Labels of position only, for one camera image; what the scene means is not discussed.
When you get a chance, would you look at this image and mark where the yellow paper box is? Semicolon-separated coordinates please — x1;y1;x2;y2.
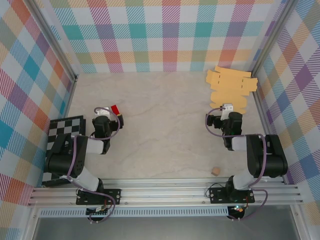
205;65;259;116

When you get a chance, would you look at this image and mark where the black grey chessboard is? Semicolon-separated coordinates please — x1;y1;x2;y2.
41;114;87;188

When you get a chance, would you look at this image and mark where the small circuit board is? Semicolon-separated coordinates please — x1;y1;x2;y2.
229;204;246;215
86;206;111;216

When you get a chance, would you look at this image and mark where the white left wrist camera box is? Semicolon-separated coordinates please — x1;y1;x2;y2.
96;106;112;117

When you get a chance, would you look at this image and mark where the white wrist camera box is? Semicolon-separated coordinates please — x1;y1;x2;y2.
96;106;112;117
220;103;234;121

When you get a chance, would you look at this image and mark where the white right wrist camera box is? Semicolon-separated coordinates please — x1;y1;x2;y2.
220;103;234;121

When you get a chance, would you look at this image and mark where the aluminium side rail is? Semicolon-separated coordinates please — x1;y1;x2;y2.
249;72;287;185
64;74;79;121

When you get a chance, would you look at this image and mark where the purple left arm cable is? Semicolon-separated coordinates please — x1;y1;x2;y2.
66;106;126;225

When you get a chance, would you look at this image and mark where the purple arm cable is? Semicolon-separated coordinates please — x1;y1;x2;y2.
66;106;126;225
205;107;269;222

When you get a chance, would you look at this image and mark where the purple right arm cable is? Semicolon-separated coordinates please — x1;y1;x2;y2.
205;107;269;222

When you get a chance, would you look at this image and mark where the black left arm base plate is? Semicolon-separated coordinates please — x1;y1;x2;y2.
76;188;122;206

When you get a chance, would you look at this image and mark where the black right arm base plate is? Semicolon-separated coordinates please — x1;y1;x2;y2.
209;187;255;205

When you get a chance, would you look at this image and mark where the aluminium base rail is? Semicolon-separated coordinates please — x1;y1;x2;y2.
27;177;305;207

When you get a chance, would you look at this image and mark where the aluminium corner post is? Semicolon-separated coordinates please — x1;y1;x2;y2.
24;0;80;83
248;0;300;78

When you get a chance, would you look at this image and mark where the slotted grey cable duct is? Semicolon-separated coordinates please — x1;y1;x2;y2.
38;206;230;218

